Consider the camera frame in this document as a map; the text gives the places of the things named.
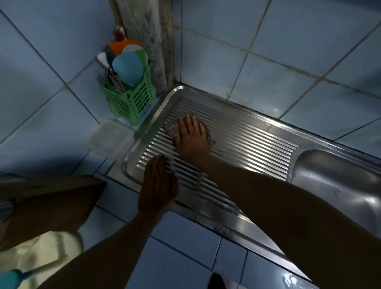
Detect white plastic spoon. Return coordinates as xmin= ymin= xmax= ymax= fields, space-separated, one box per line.
xmin=96 ymin=52 xmax=110 ymax=69

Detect cream cup rack teal knobs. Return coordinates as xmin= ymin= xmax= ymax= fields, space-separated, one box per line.
xmin=0 ymin=231 xmax=84 ymax=289

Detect red white small bottle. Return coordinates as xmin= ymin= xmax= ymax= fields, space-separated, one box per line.
xmin=114 ymin=25 xmax=129 ymax=42

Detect white plastic scoop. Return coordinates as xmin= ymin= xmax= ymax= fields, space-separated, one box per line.
xmin=122 ymin=44 xmax=144 ymax=55

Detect checked dishcloth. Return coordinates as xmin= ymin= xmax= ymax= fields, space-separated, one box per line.
xmin=164 ymin=114 xmax=216 ymax=148

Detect clear plastic container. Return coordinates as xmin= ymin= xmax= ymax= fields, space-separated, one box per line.
xmin=85 ymin=119 xmax=135 ymax=161

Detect stainless steel sink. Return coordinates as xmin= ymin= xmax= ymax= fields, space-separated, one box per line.
xmin=107 ymin=85 xmax=381 ymax=280

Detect orange plastic utensil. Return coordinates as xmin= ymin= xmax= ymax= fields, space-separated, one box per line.
xmin=108 ymin=39 xmax=143 ymax=57

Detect person's right forearm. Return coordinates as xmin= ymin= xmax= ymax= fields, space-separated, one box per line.
xmin=196 ymin=154 xmax=381 ymax=289

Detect wooden knife block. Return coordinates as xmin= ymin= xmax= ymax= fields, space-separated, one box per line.
xmin=0 ymin=175 xmax=107 ymax=250

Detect person's right hand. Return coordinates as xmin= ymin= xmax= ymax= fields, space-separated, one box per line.
xmin=173 ymin=114 xmax=212 ymax=167

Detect person's right foot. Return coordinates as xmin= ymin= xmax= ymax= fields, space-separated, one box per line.
xmin=208 ymin=272 xmax=227 ymax=289

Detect light blue plastic scoop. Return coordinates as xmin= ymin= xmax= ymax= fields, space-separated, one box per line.
xmin=112 ymin=52 xmax=144 ymax=87

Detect person's left hand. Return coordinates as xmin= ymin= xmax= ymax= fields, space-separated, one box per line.
xmin=137 ymin=154 xmax=179 ymax=221

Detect person's left forearm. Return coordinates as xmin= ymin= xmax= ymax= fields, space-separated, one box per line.
xmin=37 ymin=213 xmax=158 ymax=289

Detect green plastic basket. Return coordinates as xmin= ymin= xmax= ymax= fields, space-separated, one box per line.
xmin=100 ymin=64 xmax=157 ymax=125

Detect green plastic scoop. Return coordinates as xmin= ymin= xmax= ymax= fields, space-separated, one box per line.
xmin=134 ymin=49 xmax=149 ymax=71

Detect knives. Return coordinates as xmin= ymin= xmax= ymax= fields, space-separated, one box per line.
xmin=108 ymin=67 xmax=125 ymax=93

